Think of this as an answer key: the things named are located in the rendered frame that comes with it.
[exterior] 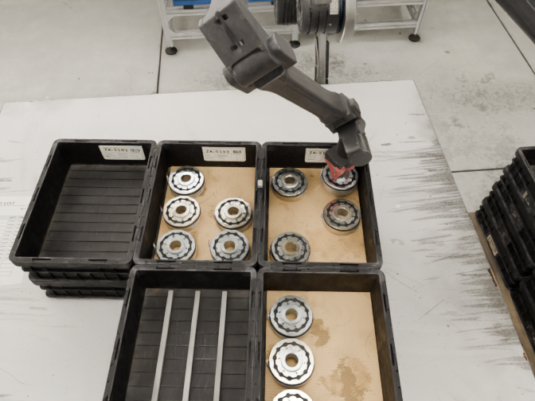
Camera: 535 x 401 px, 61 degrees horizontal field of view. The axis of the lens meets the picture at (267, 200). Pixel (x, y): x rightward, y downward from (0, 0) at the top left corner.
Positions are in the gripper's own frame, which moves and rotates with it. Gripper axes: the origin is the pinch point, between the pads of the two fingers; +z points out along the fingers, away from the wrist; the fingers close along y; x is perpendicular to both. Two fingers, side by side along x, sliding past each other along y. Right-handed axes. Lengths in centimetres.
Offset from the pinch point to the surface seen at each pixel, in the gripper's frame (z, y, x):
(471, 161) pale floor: 86, 123, 7
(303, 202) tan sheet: 6.8, -11.7, 1.3
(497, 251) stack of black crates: 66, 71, -38
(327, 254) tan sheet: 6.7, -17.2, -15.5
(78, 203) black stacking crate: 9, -64, 40
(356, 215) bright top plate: 3.3, -4.4, -12.0
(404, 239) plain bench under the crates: 18.6, 10.9, -21.5
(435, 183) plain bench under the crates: 18.0, 35.1, -12.6
